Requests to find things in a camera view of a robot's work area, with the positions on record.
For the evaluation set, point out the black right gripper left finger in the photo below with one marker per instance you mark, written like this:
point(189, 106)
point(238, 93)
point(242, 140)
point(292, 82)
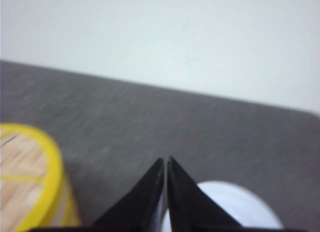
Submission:
point(140, 210)

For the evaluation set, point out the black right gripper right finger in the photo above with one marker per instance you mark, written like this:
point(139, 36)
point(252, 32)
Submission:
point(190, 209)

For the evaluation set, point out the woven bamboo steamer lid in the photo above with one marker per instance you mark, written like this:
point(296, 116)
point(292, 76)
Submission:
point(31, 172)

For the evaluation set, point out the bamboo steamer basket with bun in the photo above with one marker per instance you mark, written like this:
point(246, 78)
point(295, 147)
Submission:
point(66, 213)

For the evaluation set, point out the white round plate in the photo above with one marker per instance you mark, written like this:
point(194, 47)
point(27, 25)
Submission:
point(244, 206)

